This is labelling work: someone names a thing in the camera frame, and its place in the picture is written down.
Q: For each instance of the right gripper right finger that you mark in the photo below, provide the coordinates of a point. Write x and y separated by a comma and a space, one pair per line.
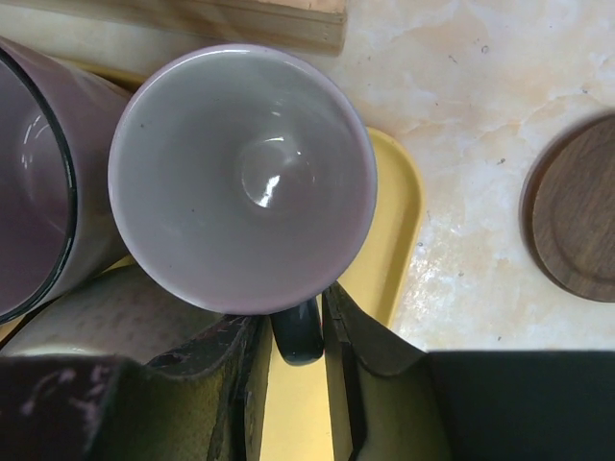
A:
391, 401

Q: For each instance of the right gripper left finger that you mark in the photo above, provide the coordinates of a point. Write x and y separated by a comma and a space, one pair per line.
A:
201, 401

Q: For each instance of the large white mug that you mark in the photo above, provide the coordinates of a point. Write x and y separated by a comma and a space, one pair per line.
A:
120, 312

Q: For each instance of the grey blue mug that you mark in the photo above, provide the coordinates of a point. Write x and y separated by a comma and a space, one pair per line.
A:
244, 182

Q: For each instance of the dark walnut coaster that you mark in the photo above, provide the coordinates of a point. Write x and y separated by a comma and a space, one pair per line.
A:
567, 210

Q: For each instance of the purple glass cup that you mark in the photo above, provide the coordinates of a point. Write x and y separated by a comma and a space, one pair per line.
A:
57, 230

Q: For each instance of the yellow plastic tray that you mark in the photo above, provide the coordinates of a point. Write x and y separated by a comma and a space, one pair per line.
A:
297, 423

